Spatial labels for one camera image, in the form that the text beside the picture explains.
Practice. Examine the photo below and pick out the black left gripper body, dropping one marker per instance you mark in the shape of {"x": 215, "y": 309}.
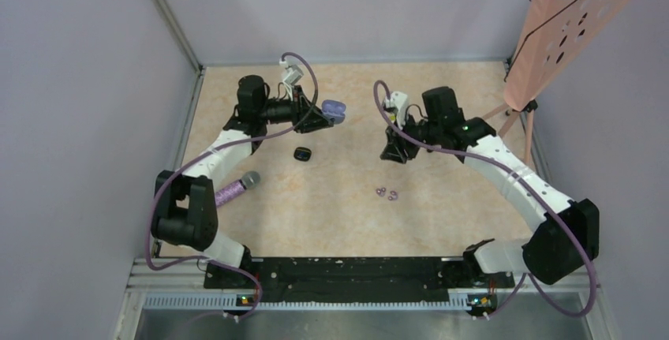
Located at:
{"x": 299, "y": 109}

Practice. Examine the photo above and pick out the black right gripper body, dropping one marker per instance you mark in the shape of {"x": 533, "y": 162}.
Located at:
{"x": 426, "y": 132}

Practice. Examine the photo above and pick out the grey purple charging case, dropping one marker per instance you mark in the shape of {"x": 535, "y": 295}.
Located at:
{"x": 334, "y": 110}

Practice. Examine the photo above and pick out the glossy black charging case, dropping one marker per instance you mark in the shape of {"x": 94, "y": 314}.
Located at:
{"x": 302, "y": 154}

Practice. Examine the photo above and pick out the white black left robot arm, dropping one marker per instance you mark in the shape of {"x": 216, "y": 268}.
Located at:
{"x": 185, "y": 213}

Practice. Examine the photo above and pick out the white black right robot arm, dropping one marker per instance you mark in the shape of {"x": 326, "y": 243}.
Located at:
{"x": 565, "y": 232}

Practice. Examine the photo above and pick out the purple glitter microphone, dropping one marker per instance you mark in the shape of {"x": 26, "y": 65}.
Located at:
{"x": 248, "y": 181}

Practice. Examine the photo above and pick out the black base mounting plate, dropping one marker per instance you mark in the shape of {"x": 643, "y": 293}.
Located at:
{"x": 356, "y": 279}

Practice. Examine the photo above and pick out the pink music stand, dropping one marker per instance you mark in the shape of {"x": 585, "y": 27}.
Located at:
{"x": 554, "y": 33}

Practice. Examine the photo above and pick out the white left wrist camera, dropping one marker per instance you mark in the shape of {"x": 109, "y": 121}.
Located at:
{"x": 291, "y": 75}

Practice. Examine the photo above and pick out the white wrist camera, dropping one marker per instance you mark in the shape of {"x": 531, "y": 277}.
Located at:
{"x": 396, "y": 107}
{"x": 291, "y": 75}

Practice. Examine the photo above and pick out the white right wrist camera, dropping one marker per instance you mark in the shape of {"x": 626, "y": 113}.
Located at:
{"x": 396, "y": 107}

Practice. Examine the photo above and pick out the aluminium frame rail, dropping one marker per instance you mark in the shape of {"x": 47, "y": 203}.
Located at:
{"x": 181, "y": 287}

